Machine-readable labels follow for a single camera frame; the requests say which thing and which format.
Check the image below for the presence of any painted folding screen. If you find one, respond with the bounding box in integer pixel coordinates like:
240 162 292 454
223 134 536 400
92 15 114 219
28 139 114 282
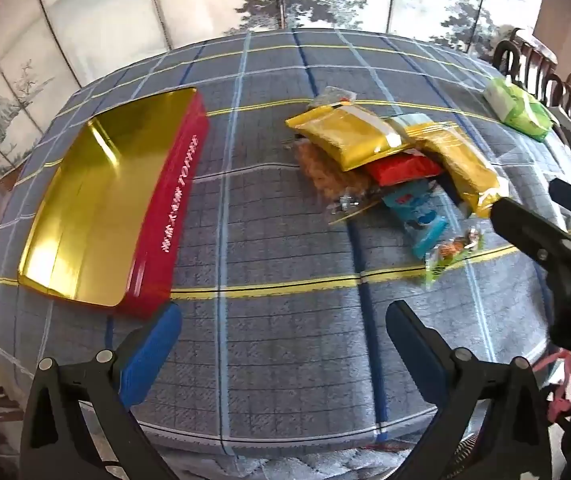
0 0 551 181

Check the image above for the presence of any red snack packet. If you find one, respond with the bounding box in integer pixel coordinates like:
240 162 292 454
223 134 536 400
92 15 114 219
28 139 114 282
363 152 443 187

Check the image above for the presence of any sesame block with red label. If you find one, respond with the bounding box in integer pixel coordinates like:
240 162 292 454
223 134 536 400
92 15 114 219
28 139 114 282
308 86 356 111

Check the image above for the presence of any small green snack packet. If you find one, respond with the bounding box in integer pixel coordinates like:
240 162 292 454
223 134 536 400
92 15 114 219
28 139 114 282
423 227 486 288

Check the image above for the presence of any clear-window peanut snack packet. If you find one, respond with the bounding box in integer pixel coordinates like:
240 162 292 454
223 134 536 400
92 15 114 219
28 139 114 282
293 137 381 206

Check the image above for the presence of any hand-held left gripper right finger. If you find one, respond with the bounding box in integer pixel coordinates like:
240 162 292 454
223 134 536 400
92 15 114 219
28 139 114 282
385 300 553 480

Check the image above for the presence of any pink strap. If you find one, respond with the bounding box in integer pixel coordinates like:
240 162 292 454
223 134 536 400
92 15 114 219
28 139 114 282
535 350 571 426

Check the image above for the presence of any blue and silver snack packet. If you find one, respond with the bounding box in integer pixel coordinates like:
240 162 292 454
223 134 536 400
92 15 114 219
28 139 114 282
390 112 433 133

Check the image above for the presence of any green tissue pack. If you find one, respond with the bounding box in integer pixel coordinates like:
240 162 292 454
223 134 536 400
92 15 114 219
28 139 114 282
483 77 556 142

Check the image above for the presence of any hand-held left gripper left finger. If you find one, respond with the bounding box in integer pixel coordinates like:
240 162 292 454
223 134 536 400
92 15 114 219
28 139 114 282
20 302 184 480

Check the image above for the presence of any plain gold snack packet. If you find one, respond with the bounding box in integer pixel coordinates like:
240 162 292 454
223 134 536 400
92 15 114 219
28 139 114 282
405 122 511 218

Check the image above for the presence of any gold packet with white label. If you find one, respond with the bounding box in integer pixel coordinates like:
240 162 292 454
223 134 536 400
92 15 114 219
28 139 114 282
285 101 416 173

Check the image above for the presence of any light blue cartoon snack packet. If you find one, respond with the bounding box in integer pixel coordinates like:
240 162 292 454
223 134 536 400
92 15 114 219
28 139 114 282
380 180 450 260

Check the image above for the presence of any red tin box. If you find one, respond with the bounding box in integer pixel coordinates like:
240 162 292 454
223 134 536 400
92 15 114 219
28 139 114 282
17 87 210 318

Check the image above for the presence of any plaid tablecloth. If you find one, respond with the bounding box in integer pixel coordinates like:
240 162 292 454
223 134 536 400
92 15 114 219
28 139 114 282
0 27 571 480

